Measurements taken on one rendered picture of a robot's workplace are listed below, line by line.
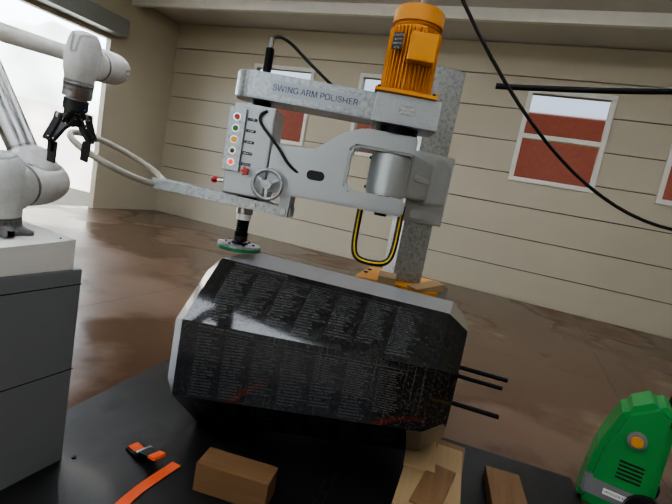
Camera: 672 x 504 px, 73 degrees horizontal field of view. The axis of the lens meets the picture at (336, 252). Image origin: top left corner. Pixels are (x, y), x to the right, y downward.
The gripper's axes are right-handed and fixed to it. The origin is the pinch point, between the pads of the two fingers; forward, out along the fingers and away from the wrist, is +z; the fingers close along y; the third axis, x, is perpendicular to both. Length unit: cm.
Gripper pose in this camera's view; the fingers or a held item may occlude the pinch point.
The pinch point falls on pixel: (68, 158)
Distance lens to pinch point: 184.4
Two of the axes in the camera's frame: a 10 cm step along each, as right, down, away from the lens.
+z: -3.0, 9.1, 2.8
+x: 9.1, 3.6, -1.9
